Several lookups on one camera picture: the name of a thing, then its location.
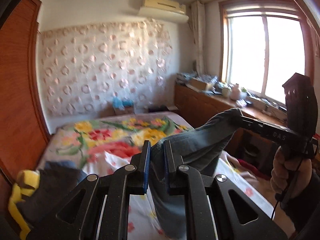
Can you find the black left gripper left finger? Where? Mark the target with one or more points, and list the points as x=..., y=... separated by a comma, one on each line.
x=98, y=207

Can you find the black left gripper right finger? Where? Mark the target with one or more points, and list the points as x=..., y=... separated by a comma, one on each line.
x=215, y=208

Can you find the grey-blue pants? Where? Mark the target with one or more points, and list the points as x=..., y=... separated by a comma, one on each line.
x=199, y=148

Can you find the right hand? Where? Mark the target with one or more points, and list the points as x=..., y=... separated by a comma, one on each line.
x=281, y=169

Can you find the dark folded garment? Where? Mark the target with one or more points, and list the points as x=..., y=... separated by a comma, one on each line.
x=57, y=179

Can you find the strawberry print bed sheet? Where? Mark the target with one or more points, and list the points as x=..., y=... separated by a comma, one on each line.
x=143, y=222

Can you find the yellow plush toy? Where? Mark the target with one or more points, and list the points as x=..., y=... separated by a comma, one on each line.
x=27, y=183

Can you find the floral bed blanket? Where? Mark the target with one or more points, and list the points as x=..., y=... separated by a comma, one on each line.
x=114, y=139

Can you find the pink bottle on cabinet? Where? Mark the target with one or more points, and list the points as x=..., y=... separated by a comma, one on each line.
x=235, y=94

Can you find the wooden slatted wardrobe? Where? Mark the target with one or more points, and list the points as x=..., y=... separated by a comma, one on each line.
x=24, y=136

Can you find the wooden low cabinet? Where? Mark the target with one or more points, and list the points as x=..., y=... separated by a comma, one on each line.
x=197, y=108

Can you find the cardboard box on cabinet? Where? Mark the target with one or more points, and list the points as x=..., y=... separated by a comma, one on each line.
x=200, y=85

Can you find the blue item behind bed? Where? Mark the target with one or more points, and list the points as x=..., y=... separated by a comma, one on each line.
x=121, y=104

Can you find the pink circle sheer curtain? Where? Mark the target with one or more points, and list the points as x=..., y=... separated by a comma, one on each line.
x=84, y=68

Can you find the beige side curtain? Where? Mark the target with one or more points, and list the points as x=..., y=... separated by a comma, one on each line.
x=198, y=19

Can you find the window with wooden frame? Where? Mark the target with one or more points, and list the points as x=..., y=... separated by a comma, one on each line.
x=264, y=42

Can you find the white wall air conditioner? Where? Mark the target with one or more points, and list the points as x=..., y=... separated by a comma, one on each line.
x=165, y=10

